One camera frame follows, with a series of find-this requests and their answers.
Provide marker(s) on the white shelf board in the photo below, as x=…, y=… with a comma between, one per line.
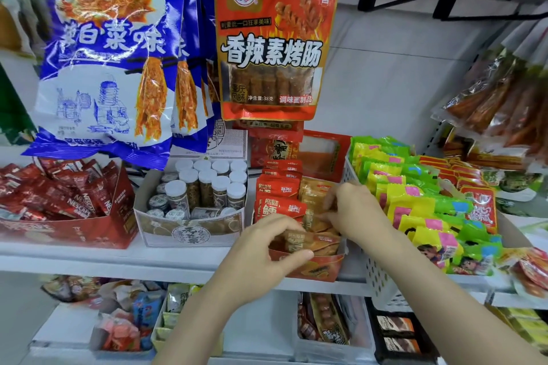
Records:
x=107, y=260

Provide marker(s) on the red snack packet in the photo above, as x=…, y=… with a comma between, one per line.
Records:
x=274, y=129

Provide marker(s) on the large blue snack bag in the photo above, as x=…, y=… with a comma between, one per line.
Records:
x=107, y=35
x=188, y=78
x=209, y=35

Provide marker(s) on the pile of mixed snack packets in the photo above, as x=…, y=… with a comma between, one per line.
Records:
x=124, y=313

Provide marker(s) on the pile of red clear packets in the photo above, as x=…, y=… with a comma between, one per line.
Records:
x=531, y=270

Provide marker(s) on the white plastic tray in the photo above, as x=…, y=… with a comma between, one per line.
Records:
x=64, y=326

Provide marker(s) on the dark brown snack bar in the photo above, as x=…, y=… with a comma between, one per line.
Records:
x=396, y=324
x=402, y=345

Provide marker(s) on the black display box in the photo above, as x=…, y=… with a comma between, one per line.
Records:
x=372, y=334

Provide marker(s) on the red coffee sachet box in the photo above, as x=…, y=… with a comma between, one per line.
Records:
x=85, y=232

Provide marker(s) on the orange-red hanging snack bag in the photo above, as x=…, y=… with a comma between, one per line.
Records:
x=274, y=52

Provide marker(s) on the person's right hand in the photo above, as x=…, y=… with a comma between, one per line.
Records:
x=364, y=217

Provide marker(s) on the person's left hand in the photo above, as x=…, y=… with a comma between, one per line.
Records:
x=252, y=266

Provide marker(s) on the green patterned packet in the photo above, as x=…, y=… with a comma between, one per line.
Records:
x=516, y=183

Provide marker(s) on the person's left forearm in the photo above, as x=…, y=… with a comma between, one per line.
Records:
x=192, y=330

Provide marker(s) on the red box with window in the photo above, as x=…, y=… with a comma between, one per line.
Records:
x=323, y=155

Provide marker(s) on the red cardboard display box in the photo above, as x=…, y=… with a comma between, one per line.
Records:
x=319, y=268

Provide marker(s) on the row of yellow-green packets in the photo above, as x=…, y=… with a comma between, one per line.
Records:
x=411, y=202

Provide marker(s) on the white perforated plastic basket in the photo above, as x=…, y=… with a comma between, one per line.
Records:
x=381, y=283

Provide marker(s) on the pile of red coffee sachets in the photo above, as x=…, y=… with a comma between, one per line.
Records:
x=55, y=189

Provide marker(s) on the pale green snack packets box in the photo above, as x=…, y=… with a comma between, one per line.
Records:
x=175, y=298

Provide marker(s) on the person's left thumb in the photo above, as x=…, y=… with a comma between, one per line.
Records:
x=296, y=261

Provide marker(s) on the group of white-lid jars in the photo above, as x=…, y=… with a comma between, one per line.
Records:
x=205, y=185

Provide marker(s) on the person's right forearm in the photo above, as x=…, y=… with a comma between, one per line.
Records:
x=445, y=309

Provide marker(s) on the clear plastic bin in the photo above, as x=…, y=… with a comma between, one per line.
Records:
x=364, y=334

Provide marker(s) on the clear sausage snack packet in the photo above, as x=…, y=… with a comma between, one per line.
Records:
x=327, y=320

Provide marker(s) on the red patterned snack box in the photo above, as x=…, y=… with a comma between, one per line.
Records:
x=274, y=151

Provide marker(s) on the pile of yellow packets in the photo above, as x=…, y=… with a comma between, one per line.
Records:
x=526, y=326

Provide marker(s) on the brown snack packet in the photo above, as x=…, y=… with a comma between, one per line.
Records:
x=314, y=217
x=319, y=240

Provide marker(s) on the row of red chilli packets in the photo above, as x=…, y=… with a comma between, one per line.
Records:
x=481, y=202

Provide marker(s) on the row of red-orange fish packets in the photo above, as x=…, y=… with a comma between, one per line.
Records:
x=278, y=189

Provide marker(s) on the hanging clear packets orange sticks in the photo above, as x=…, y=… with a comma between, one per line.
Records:
x=505, y=99

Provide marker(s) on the person's right fingers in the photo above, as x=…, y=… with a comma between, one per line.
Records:
x=340, y=202

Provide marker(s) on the pile of brown packets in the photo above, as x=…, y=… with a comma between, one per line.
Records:
x=314, y=189

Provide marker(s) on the white patterned jar display box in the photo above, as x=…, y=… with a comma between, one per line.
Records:
x=192, y=232

